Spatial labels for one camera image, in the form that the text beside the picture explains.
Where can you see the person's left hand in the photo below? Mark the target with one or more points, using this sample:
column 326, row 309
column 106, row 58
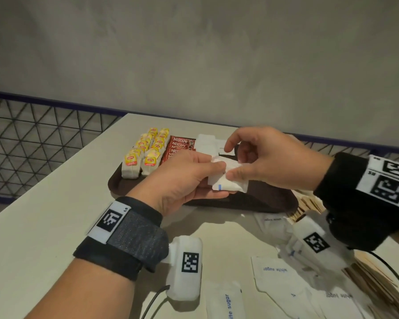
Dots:
column 176, row 182

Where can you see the person's right hand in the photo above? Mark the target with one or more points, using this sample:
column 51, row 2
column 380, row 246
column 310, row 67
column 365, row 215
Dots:
column 279, row 159

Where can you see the row of tea bags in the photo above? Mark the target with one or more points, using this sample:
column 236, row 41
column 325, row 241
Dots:
column 129, row 171
column 149, row 169

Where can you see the row of red coffee sachets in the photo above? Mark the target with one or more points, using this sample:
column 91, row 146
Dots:
column 179, row 144

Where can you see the dark brown tray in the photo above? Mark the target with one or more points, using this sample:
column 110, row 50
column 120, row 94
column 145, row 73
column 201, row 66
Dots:
column 272, row 199

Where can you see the white paper sugar packet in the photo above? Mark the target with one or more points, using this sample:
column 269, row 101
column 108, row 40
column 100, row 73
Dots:
column 234, row 186
column 231, row 164

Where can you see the pile of white sugar packets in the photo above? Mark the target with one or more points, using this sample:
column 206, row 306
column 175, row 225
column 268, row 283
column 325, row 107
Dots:
column 276, row 272

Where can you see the pile of wooden stir sticks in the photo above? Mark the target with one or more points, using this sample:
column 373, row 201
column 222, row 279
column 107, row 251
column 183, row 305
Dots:
column 379, row 285

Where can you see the person's left forearm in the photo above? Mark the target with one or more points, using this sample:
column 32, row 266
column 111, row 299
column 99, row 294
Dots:
column 83, row 292

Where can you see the black left wrist band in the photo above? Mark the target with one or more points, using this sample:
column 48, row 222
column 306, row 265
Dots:
column 139, row 239

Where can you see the black wrist band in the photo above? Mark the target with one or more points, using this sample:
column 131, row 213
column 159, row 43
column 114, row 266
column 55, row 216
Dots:
column 342, row 202
column 139, row 239

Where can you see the black right wrist band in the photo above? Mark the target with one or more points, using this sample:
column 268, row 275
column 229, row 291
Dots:
column 342, row 202

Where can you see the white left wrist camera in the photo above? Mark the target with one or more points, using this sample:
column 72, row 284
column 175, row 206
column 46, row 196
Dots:
column 186, row 282

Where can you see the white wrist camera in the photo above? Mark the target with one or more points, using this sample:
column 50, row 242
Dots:
column 186, row 282
column 332, row 259

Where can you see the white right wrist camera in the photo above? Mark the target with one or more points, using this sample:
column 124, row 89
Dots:
column 332, row 259

